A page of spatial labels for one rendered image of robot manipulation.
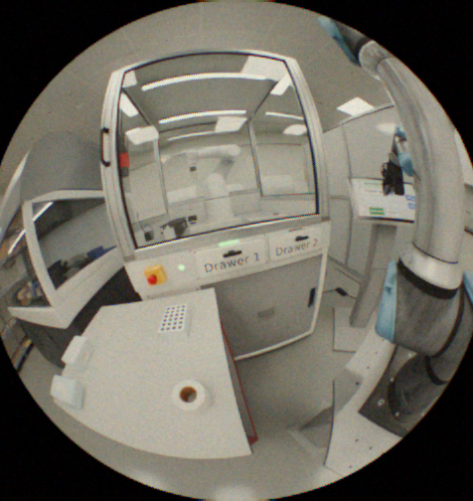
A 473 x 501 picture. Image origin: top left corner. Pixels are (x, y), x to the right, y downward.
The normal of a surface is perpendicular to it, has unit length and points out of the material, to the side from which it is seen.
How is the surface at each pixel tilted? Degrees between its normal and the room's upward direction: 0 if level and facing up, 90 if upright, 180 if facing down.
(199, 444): 0
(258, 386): 0
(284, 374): 0
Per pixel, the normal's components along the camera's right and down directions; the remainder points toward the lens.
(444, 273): -0.67, -0.41
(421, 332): -0.80, 0.29
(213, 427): -0.15, -0.93
